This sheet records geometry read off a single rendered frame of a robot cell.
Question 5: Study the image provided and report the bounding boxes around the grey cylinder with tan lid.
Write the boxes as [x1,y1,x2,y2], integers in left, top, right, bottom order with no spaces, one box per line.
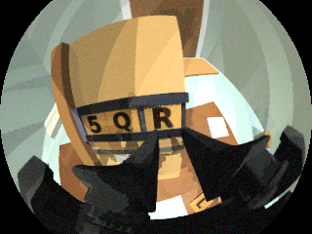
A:
[253,130,273,149]

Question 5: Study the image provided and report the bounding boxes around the flat wooden board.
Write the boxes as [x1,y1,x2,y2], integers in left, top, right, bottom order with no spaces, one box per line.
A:
[183,58,219,78]

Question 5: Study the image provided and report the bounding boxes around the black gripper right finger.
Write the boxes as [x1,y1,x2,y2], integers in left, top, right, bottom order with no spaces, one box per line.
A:
[180,126,270,203]

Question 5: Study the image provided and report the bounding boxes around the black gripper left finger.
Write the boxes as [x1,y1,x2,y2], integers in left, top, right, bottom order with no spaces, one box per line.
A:
[71,130,160,212]

